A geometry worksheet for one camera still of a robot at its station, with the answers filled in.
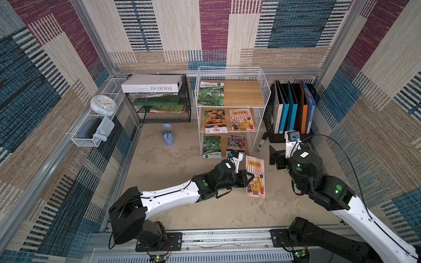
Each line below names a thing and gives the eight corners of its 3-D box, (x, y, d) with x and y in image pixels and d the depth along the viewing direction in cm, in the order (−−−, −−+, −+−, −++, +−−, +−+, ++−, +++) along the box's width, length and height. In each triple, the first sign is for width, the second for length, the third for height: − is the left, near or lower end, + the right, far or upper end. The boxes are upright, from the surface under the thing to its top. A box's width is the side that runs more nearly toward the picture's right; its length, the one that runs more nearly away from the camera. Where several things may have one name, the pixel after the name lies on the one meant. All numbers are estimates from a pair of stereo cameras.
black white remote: (255, 150, 106) (257, 146, 102) (262, 136, 113) (264, 131, 109) (259, 152, 105) (261, 147, 101) (267, 138, 112) (268, 133, 108)
